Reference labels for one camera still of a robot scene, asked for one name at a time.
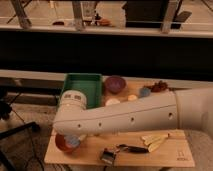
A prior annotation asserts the purple bowl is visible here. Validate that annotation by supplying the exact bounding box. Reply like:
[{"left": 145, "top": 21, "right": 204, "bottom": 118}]
[{"left": 104, "top": 76, "right": 126, "bottom": 94}]

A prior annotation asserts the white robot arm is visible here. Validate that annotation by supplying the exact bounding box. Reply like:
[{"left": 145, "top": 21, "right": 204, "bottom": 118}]
[{"left": 53, "top": 88, "right": 213, "bottom": 139}]

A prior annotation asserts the red bowl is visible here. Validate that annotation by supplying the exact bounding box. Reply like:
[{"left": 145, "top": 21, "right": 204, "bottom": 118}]
[{"left": 55, "top": 134, "right": 77, "bottom": 153}]

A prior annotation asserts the black chair base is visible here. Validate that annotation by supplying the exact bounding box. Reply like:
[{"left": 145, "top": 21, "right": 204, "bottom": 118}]
[{"left": 0, "top": 88, "right": 40, "bottom": 171}]

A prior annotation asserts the black handled spatula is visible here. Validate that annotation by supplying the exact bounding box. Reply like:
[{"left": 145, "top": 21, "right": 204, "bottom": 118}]
[{"left": 116, "top": 144, "right": 149, "bottom": 154}]

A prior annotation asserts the white plastic cup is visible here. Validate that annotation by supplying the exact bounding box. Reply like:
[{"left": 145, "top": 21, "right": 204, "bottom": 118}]
[{"left": 105, "top": 98, "right": 120, "bottom": 106}]

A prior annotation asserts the green plastic tray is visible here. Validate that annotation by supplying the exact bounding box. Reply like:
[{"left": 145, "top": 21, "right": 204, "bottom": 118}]
[{"left": 58, "top": 73, "right": 102, "bottom": 109}]

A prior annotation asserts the dark red grape bunch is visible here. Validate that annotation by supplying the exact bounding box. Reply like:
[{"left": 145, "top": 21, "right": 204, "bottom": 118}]
[{"left": 148, "top": 80, "right": 169, "bottom": 93}]

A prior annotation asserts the small orange ball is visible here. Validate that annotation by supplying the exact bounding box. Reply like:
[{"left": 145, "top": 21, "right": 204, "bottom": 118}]
[{"left": 127, "top": 94, "right": 138, "bottom": 101}]

